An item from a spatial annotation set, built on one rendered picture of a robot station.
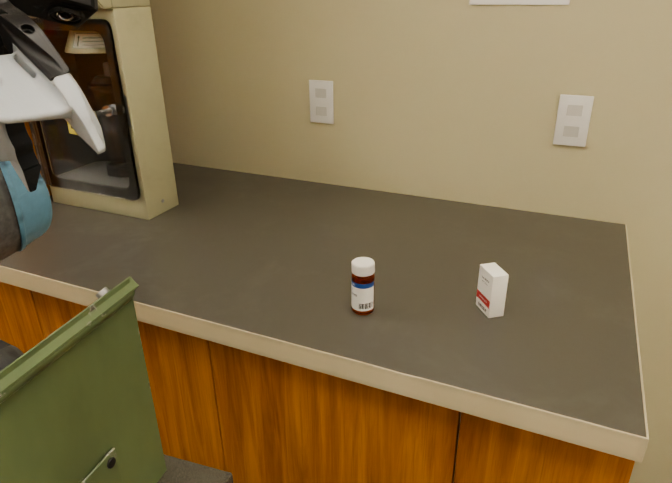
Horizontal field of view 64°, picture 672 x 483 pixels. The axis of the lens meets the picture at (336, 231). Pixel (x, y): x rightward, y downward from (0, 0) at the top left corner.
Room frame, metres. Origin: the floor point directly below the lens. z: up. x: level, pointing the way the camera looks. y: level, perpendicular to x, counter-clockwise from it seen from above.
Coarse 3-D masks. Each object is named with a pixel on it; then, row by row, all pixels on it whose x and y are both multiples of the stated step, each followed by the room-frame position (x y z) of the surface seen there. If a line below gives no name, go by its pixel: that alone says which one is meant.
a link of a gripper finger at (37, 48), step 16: (0, 0) 0.40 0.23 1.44; (0, 16) 0.38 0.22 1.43; (16, 16) 0.39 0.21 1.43; (0, 32) 0.39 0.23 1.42; (16, 32) 0.38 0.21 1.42; (32, 32) 0.39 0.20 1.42; (32, 48) 0.38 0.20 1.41; (48, 48) 0.38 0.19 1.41; (48, 64) 0.38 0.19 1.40; (64, 64) 0.38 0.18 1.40
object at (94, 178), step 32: (64, 32) 1.24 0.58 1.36; (96, 32) 1.20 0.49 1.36; (96, 64) 1.20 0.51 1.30; (96, 96) 1.21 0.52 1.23; (64, 128) 1.26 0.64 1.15; (128, 128) 1.19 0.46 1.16; (64, 160) 1.27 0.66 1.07; (96, 160) 1.23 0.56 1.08; (128, 160) 1.19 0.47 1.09; (96, 192) 1.24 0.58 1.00; (128, 192) 1.19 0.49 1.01
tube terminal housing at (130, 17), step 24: (120, 0) 1.21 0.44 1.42; (144, 0) 1.28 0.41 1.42; (120, 24) 1.20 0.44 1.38; (144, 24) 1.27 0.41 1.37; (120, 48) 1.19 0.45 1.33; (144, 48) 1.26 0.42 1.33; (120, 72) 1.20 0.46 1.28; (144, 72) 1.25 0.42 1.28; (144, 96) 1.24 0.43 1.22; (144, 120) 1.23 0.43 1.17; (144, 144) 1.21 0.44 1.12; (168, 144) 1.29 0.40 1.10; (144, 168) 1.20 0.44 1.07; (168, 168) 1.27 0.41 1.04; (72, 192) 1.29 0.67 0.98; (144, 192) 1.19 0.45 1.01; (168, 192) 1.26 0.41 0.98; (144, 216) 1.20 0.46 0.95
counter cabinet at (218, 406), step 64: (0, 320) 1.04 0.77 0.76; (64, 320) 0.95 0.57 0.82; (192, 384) 0.82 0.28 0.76; (256, 384) 0.76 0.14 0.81; (320, 384) 0.71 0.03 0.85; (192, 448) 0.83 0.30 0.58; (256, 448) 0.76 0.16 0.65; (320, 448) 0.71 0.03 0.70; (384, 448) 0.66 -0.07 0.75; (448, 448) 0.62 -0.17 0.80; (512, 448) 0.58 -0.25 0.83; (576, 448) 0.55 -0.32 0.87
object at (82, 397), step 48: (48, 336) 0.33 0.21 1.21; (96, 336) 0.37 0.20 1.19; (0, 384) 0.28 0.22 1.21; (48, 384) 0.32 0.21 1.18; (96, 384) 0.36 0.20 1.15; (144, 384) 0.41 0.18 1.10; (0, 432) 0.28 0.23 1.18; (48, 432) 0.31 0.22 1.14; (96, 432) 0.35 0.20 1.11; (144, 432) 0.40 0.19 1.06; (0, 480) 0.27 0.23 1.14; (48, 480) 0.30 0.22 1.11; (96, 480) 0.33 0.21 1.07; (144, 480) 0.38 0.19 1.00
